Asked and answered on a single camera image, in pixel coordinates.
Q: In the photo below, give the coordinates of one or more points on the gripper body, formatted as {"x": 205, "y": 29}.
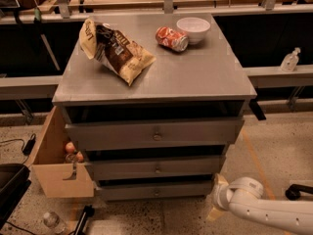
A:
{"x": 219, "y": 197}

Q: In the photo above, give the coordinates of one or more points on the grey bottom drawer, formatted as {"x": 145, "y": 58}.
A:
{"x": 157, "y": 190}

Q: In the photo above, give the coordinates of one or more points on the grey drawer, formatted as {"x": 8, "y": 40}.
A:
{"x": 119, "y": 135}
{"x": 157, "y": 190}
{"x": 156, "y": 167}

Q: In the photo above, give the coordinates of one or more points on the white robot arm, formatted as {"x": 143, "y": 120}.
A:
{"x": 243, "y": 198}

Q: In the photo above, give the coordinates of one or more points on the grey drawer cabinet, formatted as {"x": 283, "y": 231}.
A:
{"x": 205, "y": 81}

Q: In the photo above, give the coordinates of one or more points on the grey middle drawer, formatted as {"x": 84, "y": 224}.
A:
{"x": 156, "y": 167}

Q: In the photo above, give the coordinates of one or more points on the grey top drawer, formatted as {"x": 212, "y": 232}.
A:
{"x": 119, "y": 135}

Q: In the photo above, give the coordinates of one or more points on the orange fruit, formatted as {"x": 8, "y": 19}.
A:
{"x": 79, "y": 157}

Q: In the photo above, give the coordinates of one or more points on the wooden side box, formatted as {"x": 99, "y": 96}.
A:
{"x": 57, "y": 178}

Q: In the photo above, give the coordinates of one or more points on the red apple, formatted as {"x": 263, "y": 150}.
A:
{"x": 70, "y": 148}

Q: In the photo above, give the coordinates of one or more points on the clear soap dispenser bottle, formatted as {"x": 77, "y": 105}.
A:
{"x": 290, "y": 60}

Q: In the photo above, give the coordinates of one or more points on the clear plastic water bottle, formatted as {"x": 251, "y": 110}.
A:
{"x": 54, "y": 222}

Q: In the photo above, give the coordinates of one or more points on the red soda can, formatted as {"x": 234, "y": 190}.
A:
{"x": 172, "y": 39}

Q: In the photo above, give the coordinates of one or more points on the white bowl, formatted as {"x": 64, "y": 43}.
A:
{"x": 195, "y": 28}

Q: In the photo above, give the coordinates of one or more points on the black power adapter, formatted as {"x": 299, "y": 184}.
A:
{"x": 29, "y": 145}

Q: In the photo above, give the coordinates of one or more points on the black bin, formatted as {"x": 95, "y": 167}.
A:
{"x": 13, "y": 184}

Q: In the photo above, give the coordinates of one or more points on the yellow brown chip bag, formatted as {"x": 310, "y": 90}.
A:
{"x": 115, "y": 50}

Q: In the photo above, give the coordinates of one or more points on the black stand bracket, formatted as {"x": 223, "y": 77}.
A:
{"x": 87, "y": 212}

